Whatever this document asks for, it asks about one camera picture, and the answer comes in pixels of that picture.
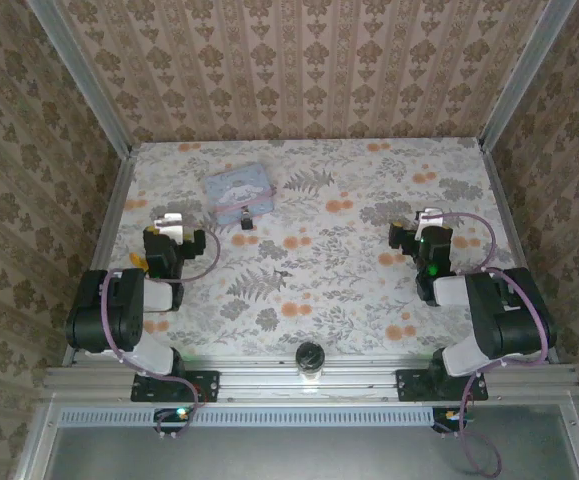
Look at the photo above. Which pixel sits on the glass jar with black lid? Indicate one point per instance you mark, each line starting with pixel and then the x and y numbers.
pixel 309 356

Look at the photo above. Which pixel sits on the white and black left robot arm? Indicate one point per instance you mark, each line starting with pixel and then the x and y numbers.
pixel 119 310

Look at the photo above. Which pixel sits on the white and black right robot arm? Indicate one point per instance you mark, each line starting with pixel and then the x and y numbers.
pixel 509 310

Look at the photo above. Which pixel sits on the yellow banana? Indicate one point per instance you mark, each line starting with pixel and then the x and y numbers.
pixel 136 260

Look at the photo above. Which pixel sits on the floral tablecloth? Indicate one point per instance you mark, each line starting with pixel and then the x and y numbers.
pixel 369 165

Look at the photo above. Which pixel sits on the black controller board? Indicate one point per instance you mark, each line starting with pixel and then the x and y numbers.
pixel 169 419
pixel 449 422

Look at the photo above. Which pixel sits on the grey metal panel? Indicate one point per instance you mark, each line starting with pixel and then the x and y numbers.
pixel 294 455

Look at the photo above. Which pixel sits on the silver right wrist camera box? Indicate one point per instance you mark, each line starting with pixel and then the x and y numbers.
pixel 428 219

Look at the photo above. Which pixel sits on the aluminium side rail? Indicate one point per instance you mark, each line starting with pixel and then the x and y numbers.
pixel 500 200
pixel 115 200

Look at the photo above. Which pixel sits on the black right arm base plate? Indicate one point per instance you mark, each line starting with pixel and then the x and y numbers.
pixel 414 387

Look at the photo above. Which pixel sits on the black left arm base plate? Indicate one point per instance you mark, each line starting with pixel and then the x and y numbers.
pixel 204 387

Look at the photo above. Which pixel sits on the aluminium mounting rail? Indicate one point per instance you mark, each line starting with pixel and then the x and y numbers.
pixel 269 380

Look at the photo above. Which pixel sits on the aluminium corner post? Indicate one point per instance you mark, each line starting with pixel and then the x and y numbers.
pixel 84 80
pixel 524 75

